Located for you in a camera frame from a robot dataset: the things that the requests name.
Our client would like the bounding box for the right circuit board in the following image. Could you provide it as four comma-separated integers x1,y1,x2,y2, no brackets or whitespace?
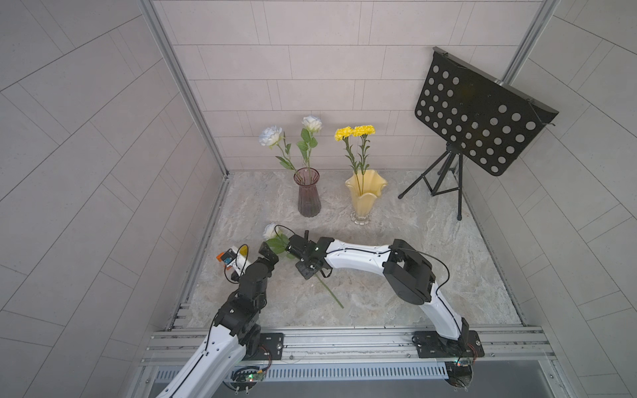
445,362,473,389

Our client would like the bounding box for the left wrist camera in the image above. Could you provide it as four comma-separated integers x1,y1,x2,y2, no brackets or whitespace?
223,246,250,275

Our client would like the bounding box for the yellow carnation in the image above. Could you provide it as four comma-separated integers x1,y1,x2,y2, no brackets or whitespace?
353,125,376,177
334,126,362,193

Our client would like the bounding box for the aluminium rail frame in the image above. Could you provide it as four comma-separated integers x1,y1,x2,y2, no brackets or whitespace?
138,325,556,369

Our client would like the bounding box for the yellow ruffled vase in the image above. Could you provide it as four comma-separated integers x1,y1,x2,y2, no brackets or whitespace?
345,170,388,225

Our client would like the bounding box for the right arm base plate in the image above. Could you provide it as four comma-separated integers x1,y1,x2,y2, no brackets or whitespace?
411,330,484,359

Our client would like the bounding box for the black perforated music stand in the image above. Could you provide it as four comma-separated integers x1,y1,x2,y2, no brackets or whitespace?
413,47,559,197

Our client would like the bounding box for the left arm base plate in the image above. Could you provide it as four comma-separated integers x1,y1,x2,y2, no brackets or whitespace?
244,333,285,361

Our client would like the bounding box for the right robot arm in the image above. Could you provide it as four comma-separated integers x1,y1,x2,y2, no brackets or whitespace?
286,235,469,346

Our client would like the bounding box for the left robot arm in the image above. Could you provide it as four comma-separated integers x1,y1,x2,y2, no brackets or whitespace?
159,242,279,397

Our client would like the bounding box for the circuit board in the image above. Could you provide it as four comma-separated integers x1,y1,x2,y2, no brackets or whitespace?
445,362,473,389
228,366,267,393

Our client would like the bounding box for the left circuit board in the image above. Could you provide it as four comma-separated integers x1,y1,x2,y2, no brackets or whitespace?
228,366,267,393

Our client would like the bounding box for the white rose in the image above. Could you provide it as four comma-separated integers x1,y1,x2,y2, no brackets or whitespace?
263,223,344,309
259,125,305,184
297,115,323,168

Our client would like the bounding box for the purple glass vase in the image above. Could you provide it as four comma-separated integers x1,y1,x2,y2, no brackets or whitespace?
294,167,321,218

